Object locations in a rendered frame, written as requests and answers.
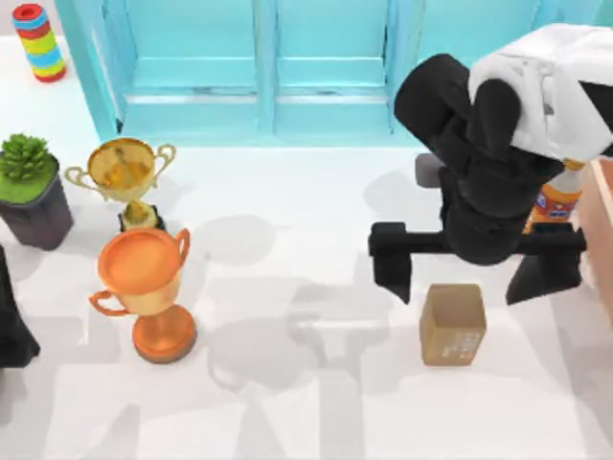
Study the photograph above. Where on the salmon-coloured box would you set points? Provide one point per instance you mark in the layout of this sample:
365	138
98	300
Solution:
601	225

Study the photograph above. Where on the orange bottle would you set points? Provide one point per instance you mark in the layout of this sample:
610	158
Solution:
558	201

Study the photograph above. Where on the brown cardboard box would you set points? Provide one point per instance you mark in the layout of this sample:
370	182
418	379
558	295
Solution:
452	330

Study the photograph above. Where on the pale grey rounded box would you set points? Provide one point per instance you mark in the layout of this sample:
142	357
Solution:
426	170

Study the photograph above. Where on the copper orange trophy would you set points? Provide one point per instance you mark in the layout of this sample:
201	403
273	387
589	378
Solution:
143	278

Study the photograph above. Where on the light blue rack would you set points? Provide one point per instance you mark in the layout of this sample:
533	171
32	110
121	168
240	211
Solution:
206	52

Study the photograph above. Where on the gold trophy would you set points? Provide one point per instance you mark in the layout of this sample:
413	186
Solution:
120	167

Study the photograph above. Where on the green plant in grey pot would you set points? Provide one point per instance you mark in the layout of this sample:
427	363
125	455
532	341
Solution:
36	206

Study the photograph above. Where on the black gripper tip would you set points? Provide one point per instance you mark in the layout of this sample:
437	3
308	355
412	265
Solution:
14	326

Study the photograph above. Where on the stack of coloured rings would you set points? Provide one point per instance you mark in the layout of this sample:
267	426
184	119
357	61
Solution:
40	45

